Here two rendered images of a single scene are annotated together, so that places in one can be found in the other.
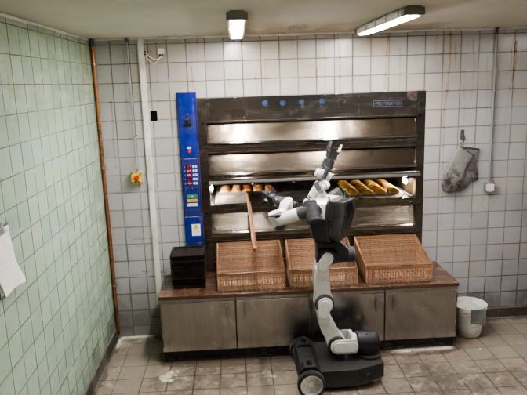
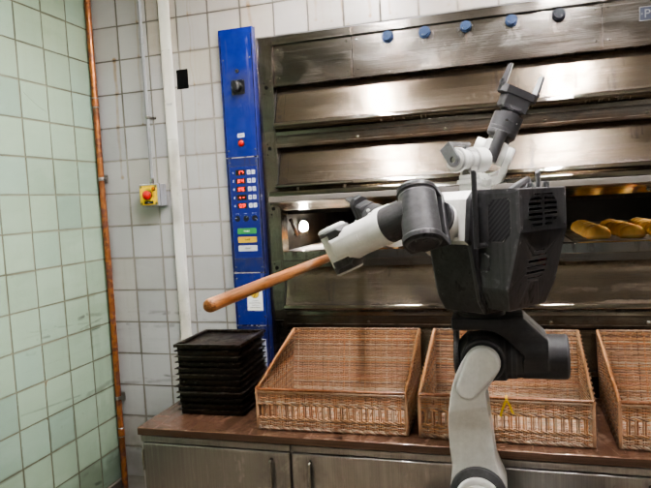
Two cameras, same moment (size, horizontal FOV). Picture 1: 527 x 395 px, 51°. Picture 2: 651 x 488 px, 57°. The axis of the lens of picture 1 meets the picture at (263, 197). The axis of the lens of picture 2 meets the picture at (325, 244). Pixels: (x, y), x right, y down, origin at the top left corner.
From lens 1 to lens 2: 2.48 m
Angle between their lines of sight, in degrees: 20
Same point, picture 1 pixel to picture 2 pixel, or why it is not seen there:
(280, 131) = (419, 93)
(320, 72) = not seen: outside the picture
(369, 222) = (636, 296)
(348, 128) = (577, 77)
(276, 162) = (413, 161)
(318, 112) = (505, 46)
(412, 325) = not seen: outside the picture
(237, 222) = (334, 288)
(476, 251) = not seen: outside the picture
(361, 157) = (612, 143)
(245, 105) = (348, 45)
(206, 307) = (231, 461)
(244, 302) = (309, 461)
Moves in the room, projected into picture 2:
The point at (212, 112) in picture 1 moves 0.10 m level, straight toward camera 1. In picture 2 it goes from (286, 65) to (279, 60)
